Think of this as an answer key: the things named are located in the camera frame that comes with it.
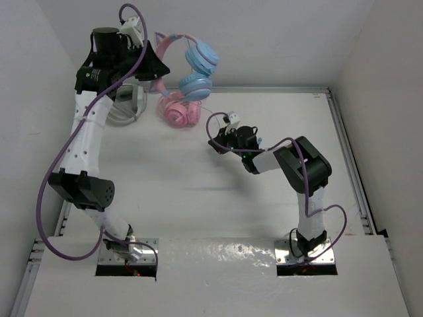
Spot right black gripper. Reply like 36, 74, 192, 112
209, 125, 246, 158

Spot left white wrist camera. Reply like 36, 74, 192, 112
120, 16, 144, 47

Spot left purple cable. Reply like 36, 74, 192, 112
36, 3, 159, 275

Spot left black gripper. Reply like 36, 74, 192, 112
112, 40, 168, 81

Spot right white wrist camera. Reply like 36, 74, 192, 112
223, 112, 241, 130

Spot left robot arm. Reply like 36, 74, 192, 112
43, 27, 170, 240

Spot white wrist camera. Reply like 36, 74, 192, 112
223, 112, 241, 130
120, 16, 144, 47

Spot purple cable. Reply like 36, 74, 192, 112
36, 3, 159, 275
206, 112, 348, 265

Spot aluminium table frame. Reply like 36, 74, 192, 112
25, 91, 407, 316

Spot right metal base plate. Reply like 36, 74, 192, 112
274, 238, 336, 265

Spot blue pink cat-ear headphones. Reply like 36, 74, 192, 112
149, 32, 219, 102

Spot white grey headphones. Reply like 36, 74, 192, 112
106, 84, 147, 127

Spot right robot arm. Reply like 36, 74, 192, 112
208, 126, 332, 257

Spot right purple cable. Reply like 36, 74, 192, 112
206, 112, 348, 265

